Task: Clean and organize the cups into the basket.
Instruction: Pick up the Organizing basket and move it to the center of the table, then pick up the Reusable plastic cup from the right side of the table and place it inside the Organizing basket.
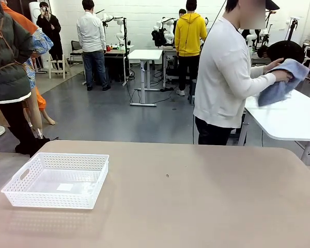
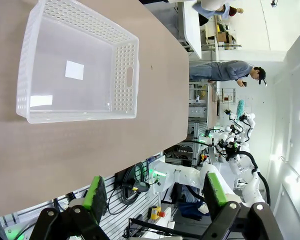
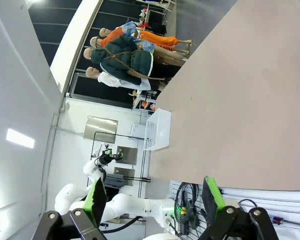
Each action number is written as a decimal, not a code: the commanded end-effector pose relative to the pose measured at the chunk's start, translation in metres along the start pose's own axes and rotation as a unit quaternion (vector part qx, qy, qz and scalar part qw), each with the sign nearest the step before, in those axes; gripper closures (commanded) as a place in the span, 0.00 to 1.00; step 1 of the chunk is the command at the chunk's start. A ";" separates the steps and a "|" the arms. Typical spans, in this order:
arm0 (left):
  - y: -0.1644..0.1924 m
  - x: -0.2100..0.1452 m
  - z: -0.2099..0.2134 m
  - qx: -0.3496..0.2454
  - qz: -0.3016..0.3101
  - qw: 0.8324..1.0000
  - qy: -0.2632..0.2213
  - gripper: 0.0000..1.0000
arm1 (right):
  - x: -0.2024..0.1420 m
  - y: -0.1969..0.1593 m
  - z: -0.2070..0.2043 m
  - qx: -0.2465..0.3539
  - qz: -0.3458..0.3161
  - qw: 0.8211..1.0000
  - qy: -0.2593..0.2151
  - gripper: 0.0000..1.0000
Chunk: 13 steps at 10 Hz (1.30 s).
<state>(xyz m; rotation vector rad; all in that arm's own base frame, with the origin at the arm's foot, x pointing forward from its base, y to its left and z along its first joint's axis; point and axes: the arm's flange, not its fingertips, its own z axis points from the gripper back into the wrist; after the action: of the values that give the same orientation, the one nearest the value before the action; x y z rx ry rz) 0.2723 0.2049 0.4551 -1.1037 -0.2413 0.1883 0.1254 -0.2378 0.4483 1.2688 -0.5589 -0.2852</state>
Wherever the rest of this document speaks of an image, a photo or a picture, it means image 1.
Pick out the sweatshirt person right hand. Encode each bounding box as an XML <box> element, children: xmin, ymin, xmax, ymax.
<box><xmin>272</xmin><ymin>69</ymin><xmax>294</xmax><ymax>84</ymax></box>

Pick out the sweatshirt person left hand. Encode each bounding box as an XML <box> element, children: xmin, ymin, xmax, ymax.
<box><xmin>263</xmin><ymin>58</ymin><xmax>285</xmax><ymax>75</ymax></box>

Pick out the blue grey towel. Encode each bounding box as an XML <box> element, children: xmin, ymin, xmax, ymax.
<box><xmin>257</xmin><ymin>58</ymin><xmax>310</xmax><ymax>107</ymax></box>

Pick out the white plastic perforated basket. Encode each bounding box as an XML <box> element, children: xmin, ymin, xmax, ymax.
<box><xmin>1</xmin><ymin>152</ymin><xmax>110</xmax><ymax>210</ymax></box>

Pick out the sweatshirt person right forearm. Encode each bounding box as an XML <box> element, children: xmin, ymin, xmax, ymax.
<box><xmin>249</xmin><ymin>72</ymin><xmax>277</xmax><ymax>90</ymax></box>

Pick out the bending person in black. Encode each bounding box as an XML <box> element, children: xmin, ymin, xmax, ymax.
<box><xmin>257</xmin><ymin>40</ymin><xmax>306</xmax><ymax>65</ymax></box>

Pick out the black light stand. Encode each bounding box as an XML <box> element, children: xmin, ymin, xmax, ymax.
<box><xmin>285</xmin><ymin>17</ymin><xmax>302</xmax><ymax>42</ymax></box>

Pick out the white rounded table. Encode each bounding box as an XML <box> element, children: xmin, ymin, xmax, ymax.
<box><xmin>237</xmin><ymin>88</ymin><xmax>310</xmax><ymax>166</ymax></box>

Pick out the person in white sweatshirt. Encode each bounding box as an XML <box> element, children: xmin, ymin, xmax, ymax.
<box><xmin>193</xmin><ymin>0</ymin><xmax>294</xmax><ymax>146</ymax></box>

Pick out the black lamp shade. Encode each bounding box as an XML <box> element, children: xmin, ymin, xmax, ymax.
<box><xmin>265</xmin><ymin>0</ymin><xmax>280</xmax><ymax>12</ymax></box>

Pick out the person in yellow hoodie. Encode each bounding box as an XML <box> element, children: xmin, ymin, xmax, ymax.
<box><xmin>174</xmin><ymin>0</ymin><xmax>209</xmax><ymax>97</ymax></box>

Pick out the grey desk with white legs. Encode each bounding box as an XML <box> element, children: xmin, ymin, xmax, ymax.
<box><xmin>162</xmin><ymin>46</ymin><xmax>197</xmax><ymax>88</ymax></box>

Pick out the black backpack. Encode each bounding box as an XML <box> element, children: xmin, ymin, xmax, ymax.
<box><xmin>151</xmin><ymin>29</ymin><xmax>168</xmax><ymax>48</ymax></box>

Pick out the white standing desk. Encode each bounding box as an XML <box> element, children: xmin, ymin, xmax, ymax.
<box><xmin>128</xmin><ymin>49</ymin><xmax>164</xmax><ymax>107</ymax></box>

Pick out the desk with black legs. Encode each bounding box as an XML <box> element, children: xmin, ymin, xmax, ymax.
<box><xmin>103</xmin><ymin>45</ymin><xmax>135</xmax><ymax>87</ymax></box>

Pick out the person in white shirt, jeans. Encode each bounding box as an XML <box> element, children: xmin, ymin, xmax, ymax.
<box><xmin>76</xmin><ymin>0</ymin><xmax>112</xmax><ymax>92</ymax></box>

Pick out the black chair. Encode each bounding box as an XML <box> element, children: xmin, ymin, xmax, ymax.
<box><xmin>69</xmin><ymin>40</ymin><xmax>85</xmax><ymax>65</ymax></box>

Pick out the white wooden step stool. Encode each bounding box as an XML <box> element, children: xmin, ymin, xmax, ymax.
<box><xmin>48</xmin><ymin>53</ymin><xmax>68</xmax><ymax>80</ymax></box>

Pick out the person in black coat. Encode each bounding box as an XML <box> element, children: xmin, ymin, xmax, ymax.
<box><xmin>36</xmin><ymin>1</ymin><xmax>65</xmax><ymax>71</ymax></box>

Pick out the mannequin in blue patterned shirt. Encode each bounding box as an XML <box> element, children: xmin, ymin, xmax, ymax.
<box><xmin>24</xmin><ymin>28</ymin><xmax>54</xmax><ymax>90</ymax></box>

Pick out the white tower appliance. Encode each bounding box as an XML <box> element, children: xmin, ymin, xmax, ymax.
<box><xmin>28</xmin><ymin>2</ymin><xmax>54</xmax><ymax>70</ymax></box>

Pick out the mannequin in orange shirt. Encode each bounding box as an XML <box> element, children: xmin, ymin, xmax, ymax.
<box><xmin>1</xmin><ymin>0</ymin><xmax>56</xmax><ymax>135</ymax></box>

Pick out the mannequin in green puffer jacket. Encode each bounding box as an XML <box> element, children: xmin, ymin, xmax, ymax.
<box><xmin>0</xmin><ymin>0</ymin><xmax>52</xmax><ymax>158</ymax></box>

